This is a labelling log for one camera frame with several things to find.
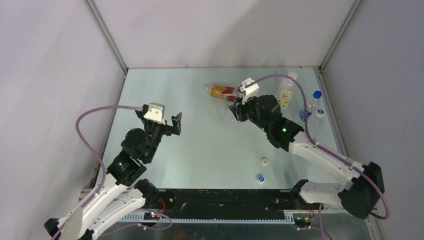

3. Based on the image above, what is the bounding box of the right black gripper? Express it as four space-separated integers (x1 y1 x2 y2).
229 92 270 133

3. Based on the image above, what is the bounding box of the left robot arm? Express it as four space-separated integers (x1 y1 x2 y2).
44 102 183 240

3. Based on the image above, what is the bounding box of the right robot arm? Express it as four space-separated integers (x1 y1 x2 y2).
228 95 385 219

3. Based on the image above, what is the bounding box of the orange red label bottle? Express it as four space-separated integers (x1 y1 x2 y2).
205 84 239 102

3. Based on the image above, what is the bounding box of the clear bottle yellow label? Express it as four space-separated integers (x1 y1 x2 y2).
276 77 297 110

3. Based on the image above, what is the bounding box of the blue label water bottle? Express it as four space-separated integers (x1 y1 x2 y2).
299 90 323 122

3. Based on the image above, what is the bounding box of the clear bottle white cap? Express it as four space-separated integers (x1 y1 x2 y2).
307 109 325 136

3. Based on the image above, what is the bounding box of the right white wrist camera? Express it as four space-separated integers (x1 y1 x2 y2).
238 78 260 105

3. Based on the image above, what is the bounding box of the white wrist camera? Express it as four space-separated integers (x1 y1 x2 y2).
143 102 166 125
238 78 260 105

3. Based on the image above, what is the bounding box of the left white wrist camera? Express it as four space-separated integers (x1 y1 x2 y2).
143 102 166 125

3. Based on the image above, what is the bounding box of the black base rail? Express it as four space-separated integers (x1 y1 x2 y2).
144 189 319 221

